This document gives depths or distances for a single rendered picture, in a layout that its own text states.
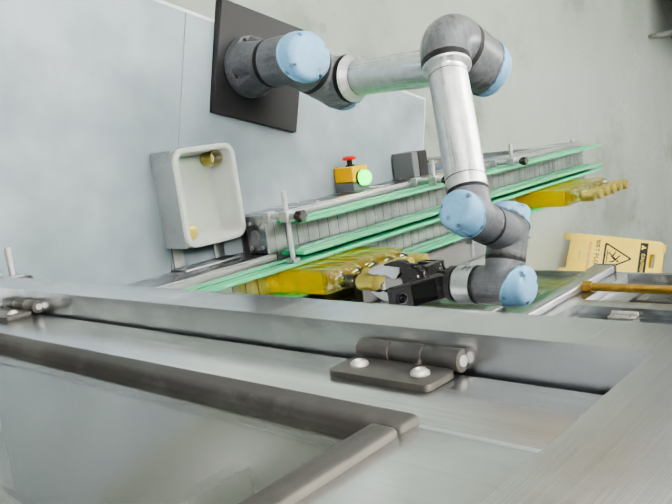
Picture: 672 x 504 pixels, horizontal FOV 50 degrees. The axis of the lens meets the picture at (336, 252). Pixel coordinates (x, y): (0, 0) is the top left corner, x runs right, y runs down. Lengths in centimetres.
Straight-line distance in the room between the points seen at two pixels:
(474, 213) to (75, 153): 84
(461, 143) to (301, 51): 54
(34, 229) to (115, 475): 129
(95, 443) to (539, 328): 20
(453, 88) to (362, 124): 87
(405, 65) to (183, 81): 52
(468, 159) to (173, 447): 106
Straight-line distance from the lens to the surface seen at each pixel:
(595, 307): 179
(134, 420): 36
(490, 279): 137
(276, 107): 194
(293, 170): 199
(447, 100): 137
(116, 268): 166
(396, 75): 167
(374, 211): 203
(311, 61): 173
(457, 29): 146
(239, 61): 182
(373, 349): 36
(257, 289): 172
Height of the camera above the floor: 217
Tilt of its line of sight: 43 degrees down
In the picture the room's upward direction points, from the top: 91 degrees clockwise
